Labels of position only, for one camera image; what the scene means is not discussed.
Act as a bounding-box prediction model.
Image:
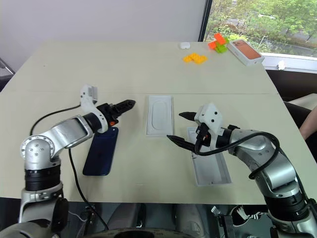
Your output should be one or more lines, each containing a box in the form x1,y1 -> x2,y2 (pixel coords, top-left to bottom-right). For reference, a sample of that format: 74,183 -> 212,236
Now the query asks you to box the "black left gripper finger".
113,99 -> 137,110
115,102 -> 136,117

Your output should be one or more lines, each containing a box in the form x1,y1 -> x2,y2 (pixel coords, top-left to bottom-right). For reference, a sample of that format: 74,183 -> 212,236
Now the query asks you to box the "white window sill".
260,52 -> 317,74

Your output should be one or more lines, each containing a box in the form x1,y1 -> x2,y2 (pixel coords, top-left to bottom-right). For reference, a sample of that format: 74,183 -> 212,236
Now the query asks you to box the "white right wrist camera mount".
194,102 -> 224,150

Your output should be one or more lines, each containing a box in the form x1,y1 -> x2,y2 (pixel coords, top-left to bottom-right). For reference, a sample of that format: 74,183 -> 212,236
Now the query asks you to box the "yellow toy brick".
192,55 -> 209,65
183,53 -> 199,63

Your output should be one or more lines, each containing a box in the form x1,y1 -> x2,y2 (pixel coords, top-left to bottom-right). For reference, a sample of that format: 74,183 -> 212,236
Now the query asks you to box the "metal clamp bracket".
210,205 -> 236,238

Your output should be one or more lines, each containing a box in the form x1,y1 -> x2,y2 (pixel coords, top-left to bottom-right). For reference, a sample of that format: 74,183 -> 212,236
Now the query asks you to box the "dark chair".
0,57 -> 16,93

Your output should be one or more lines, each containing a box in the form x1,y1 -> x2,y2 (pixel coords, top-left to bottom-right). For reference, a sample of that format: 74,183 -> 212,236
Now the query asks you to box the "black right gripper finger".
166,134 -> 199,152
178,112 -> 199,122

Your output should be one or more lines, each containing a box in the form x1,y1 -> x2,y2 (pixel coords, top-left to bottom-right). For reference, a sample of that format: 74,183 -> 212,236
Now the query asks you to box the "black window frame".
198,0 -> 213,43

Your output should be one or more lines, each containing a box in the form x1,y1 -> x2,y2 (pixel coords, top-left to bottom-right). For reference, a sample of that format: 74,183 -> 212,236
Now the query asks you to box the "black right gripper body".
194,122 -> 211,150

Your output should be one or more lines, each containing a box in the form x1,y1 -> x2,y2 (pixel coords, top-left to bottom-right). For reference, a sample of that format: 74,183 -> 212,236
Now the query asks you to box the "dark seat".
265,69 -> 317,149

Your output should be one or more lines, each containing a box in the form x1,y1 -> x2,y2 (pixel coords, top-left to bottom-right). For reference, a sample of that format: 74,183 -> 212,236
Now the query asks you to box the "white box with orange phone print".
226,39 -> 265,67

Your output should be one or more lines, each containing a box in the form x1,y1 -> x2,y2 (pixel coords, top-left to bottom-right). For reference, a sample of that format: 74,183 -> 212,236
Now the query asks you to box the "black and white sneaker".
231,205 -> 269,227

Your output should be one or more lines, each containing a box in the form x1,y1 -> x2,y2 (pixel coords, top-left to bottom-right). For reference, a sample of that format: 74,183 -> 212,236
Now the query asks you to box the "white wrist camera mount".
194,102 -> 224,150
79,84 -> 110,132

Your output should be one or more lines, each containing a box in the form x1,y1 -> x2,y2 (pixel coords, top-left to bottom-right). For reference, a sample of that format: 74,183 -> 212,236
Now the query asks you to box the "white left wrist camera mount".
79,84 -> 110,132

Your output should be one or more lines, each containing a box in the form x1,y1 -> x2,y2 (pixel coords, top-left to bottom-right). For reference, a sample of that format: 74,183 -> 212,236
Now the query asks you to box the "dark blue smartphone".
82,126 -> 119,177

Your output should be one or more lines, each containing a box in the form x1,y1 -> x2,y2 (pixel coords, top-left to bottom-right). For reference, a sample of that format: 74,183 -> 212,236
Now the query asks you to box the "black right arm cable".
194,131 -> 282,179

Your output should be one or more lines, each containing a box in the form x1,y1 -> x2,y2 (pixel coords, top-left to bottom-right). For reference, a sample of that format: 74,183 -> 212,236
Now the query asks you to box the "white phone box lid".
187,126 -> 233,187

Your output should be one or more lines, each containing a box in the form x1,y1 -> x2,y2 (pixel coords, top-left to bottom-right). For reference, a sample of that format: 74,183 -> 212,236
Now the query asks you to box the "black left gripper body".
96,103 -> 121,127

